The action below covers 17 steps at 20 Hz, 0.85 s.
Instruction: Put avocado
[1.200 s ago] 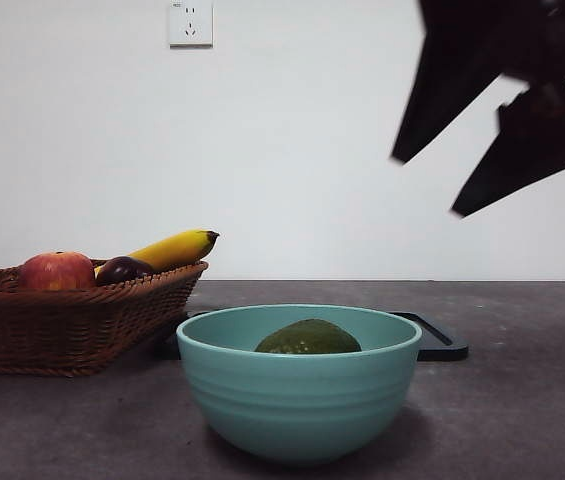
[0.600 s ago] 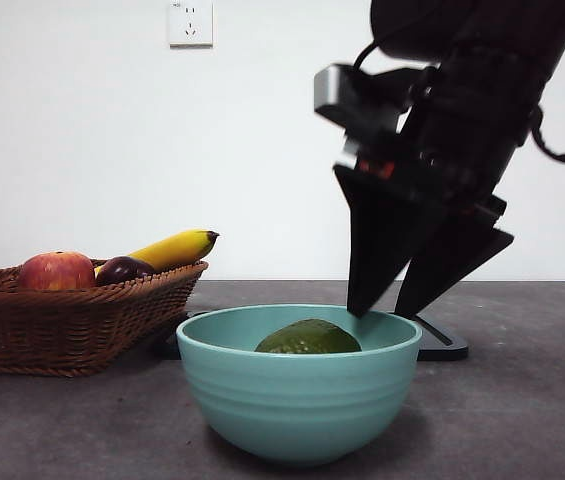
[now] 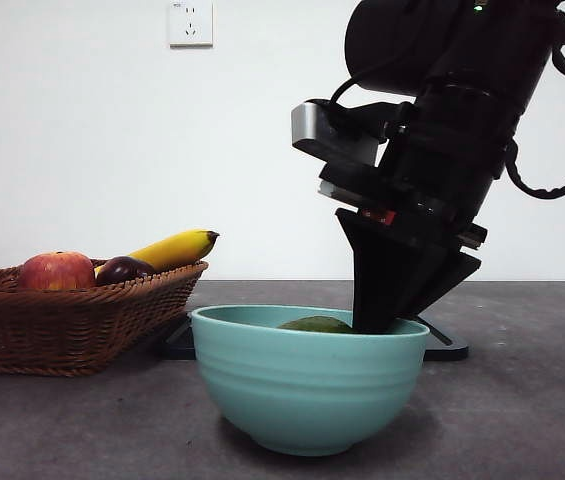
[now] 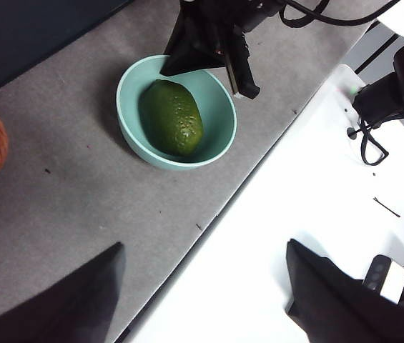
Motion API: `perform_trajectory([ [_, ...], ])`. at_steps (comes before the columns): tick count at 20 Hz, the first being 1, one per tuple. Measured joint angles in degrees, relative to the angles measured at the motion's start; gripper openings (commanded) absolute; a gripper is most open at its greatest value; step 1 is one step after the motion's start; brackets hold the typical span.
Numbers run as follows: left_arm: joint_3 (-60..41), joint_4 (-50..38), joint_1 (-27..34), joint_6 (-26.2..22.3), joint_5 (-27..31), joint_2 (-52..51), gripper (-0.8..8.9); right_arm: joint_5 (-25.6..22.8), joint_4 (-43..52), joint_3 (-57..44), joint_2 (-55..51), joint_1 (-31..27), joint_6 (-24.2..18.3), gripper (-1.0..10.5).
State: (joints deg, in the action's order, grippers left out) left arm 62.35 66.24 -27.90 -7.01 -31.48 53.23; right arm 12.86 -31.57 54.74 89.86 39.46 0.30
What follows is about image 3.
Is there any red apple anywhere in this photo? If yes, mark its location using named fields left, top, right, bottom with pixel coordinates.
left=16, top=251, right=97, bottom=291

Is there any dark teal rectangular tray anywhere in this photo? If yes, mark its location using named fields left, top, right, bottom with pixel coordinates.
left=164, top=312, right=469, bottom=362

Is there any thin black camera cable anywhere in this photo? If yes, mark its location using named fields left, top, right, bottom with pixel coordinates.
left=329, top=69, right=416, bottom=136

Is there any dark purple plum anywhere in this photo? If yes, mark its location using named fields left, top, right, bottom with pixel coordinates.
left=94, top=255, right=157, bottom=287

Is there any white wall socket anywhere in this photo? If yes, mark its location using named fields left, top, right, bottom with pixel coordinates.
left=169, top=0, right=214, bottom=49

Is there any teal ceramic bowl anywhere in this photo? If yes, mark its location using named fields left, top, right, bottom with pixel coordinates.
left=190, top=304, right=432, bottom=457

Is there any green avocado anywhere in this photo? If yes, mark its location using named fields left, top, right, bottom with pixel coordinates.
left=276, top=315, right=354, bottom=335

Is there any brown woven wicker basket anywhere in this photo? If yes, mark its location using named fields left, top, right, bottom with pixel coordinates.
left=0, top=257, right=209, bottom=378

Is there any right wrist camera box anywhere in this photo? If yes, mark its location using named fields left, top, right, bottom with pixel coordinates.
left=290, top=98, right=388, bottom=169

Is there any yellow banana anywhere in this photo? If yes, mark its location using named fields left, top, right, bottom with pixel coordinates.
left=92, top=228, right=221, bottom=275

